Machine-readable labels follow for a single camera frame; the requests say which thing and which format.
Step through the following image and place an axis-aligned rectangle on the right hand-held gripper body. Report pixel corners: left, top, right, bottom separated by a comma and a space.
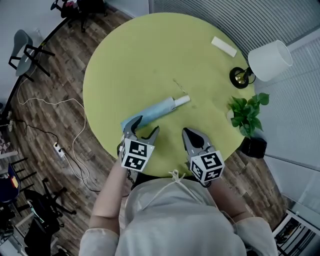
185, 145, 225, 184

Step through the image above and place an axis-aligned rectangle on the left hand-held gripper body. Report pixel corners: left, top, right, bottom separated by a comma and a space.
117, 132, 156, 173

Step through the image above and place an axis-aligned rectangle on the light blue umbrella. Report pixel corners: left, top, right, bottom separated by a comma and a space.
120, 78, 191, 132

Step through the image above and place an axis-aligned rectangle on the person's left forearm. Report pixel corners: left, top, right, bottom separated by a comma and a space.
89, 156, 131, 236

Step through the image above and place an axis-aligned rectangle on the person's right forearm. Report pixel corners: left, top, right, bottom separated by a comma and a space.
206, 177, 254, 224

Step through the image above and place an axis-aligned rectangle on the green potted plant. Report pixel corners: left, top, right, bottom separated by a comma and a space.
226, 92, 271, 140

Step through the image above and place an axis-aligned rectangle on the round table with green cloth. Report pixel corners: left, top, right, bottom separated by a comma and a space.
82, 12, 256, 179

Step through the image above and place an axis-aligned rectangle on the person's white shirt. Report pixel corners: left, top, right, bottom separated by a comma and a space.
79, 172, 279, 256

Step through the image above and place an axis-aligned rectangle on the flat white box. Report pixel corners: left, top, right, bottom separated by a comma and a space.
210, 35, 238, 58

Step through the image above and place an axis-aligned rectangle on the white shade table lamp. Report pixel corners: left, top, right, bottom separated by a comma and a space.
229, 39, 294, 90

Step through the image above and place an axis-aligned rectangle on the black swivel chair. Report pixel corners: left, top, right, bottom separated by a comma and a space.
23, 177, 77, 252

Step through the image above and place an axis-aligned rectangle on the black office chair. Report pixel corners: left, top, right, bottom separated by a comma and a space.
49, 0, 109, 34

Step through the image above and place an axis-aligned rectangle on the grey folding chair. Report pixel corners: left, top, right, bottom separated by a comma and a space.
8, 29, 56, 83

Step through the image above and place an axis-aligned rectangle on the blue stool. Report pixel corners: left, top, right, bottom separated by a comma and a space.
0, 156, 37, 204

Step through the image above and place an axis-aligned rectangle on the white drawstring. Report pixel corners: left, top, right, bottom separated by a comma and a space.
141, 169, 201, 211

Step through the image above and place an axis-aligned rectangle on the white floor cable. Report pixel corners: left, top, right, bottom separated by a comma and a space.
16, 74, 91, 181

